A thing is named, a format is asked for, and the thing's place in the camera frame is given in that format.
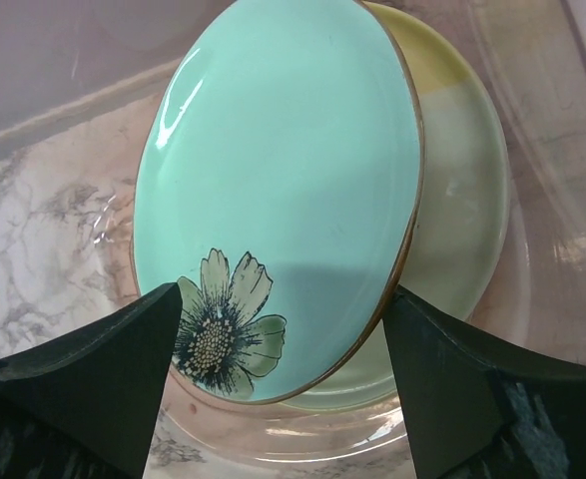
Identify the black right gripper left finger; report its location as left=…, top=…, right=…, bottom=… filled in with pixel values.
left=0, top=282, right=182, bottom=478

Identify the pink transparent plastic bin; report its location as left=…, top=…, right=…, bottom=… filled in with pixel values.
left=0, top=1, right=586, bottom=478

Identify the green plate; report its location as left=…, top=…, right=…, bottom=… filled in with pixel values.
left=133, top=1, right=425, bottom=404

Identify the yellow cream ceramic plate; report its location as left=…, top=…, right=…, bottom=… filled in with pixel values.
left=277, top=0, right=511, bottom=413

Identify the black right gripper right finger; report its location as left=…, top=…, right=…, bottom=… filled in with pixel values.
left=383, top=287, right=586, bottom=478

